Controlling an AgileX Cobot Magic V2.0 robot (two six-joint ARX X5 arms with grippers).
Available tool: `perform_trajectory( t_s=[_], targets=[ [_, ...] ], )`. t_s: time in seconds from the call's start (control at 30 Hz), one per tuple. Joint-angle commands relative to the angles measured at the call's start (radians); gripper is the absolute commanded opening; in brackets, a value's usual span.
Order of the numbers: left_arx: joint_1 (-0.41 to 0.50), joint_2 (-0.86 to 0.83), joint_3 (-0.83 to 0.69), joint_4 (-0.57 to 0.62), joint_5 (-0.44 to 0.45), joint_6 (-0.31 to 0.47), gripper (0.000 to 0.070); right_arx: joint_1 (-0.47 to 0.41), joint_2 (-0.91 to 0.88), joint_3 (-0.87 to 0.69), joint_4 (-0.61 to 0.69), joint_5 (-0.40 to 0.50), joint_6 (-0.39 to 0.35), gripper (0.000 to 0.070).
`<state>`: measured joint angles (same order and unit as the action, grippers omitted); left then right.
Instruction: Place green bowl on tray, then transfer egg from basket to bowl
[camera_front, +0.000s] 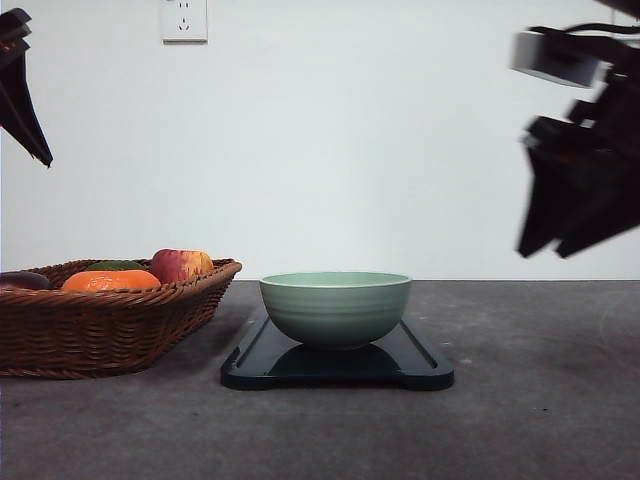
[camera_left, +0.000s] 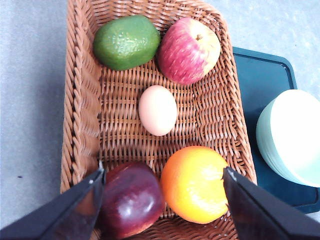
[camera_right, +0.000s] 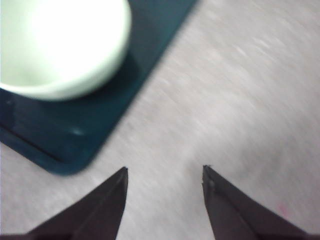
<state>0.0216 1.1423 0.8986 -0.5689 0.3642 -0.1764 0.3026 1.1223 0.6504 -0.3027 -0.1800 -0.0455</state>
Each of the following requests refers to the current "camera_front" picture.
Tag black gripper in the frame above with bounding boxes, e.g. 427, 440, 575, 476
517, 65, 640, 258
0, 8, 52, 168

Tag brown wicker basket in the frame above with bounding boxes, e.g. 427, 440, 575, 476
0, 258, 242, 379

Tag dark purple fruit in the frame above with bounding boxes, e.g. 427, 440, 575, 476
0, 271, 53, 289

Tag green lime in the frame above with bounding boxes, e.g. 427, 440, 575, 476
88, 261, 145, 271

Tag orange fruit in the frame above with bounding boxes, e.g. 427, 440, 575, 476
62, 270, 162, 291

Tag red apple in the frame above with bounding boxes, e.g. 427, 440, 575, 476
152, 248, 214, 283

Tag green ceramic bowl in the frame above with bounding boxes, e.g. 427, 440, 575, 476
259, 271, 412, 347

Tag dark tray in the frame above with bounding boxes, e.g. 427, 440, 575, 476
221, 315, 455, 390

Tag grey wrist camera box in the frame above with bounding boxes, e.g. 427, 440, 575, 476
511, 30, 604, 87

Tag white wall socket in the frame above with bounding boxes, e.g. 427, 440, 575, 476
159, 0, 209, 46

